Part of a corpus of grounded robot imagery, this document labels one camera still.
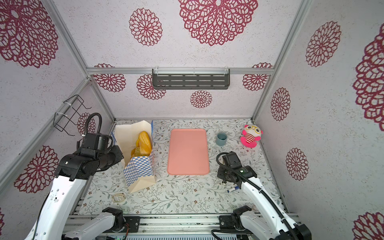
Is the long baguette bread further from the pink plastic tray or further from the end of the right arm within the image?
the end of the right arm

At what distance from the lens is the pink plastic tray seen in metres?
0.94

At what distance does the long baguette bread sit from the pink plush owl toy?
62 cm

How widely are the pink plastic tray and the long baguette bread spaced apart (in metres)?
0.20

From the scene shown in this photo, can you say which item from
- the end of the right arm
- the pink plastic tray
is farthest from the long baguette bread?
the end of the right arm

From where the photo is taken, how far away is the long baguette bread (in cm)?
83

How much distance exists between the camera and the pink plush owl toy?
1.02m
